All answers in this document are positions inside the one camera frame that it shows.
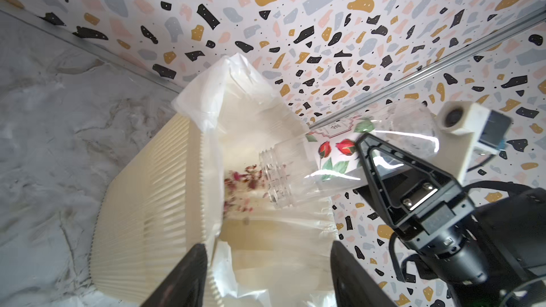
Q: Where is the white lid tea jar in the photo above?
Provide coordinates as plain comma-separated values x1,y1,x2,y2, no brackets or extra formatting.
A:
260,100,439,208

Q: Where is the dried flower tea pile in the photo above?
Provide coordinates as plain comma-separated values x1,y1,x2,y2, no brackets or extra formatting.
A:
223,164,269,219

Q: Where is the cream ribbed trash bin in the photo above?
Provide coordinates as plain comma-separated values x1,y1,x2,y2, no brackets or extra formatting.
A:
89,115,224,304

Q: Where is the white plastic bin liner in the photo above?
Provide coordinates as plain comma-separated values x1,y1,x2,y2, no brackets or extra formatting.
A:
173,54,338,306

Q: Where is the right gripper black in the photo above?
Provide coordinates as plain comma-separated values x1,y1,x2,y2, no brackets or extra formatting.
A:
355,134,488,284

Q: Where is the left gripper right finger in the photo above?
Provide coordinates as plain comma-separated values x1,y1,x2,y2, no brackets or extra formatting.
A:
330,241,395,307

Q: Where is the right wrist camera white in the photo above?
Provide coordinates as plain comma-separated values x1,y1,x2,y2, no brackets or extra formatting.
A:
431,101,513,183

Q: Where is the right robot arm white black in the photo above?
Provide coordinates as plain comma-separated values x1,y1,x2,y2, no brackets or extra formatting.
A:
355,134,545,306

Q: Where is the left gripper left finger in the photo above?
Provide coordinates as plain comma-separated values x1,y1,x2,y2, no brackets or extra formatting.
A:
141,244,208,307

